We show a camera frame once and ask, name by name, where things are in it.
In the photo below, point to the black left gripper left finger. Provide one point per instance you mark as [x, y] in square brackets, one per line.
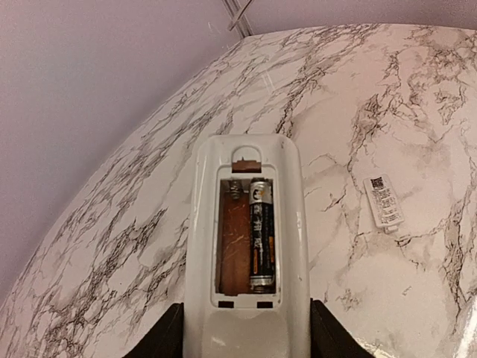
[165, 338]

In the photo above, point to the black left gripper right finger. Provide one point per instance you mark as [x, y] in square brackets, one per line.
[329, 338]

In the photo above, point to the white remote control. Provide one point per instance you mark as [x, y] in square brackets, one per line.
[222, 316]

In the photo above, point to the white battery cover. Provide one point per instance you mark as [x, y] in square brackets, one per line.
[384, 204]

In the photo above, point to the right aluminium frame post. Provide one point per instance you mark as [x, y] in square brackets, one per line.
[238, 21]

